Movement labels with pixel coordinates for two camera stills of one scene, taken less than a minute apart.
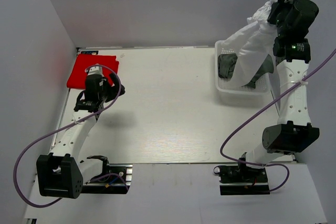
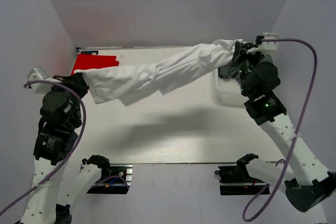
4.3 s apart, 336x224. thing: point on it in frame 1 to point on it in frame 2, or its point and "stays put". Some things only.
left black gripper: x=116 y=87 to x=76 y=80
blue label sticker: x=91 y=52 stays put
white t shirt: x=252 y=42 to x=127 y=84
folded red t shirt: x=76 y=79 stays put
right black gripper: x=280 y=5 to x=242 y=49
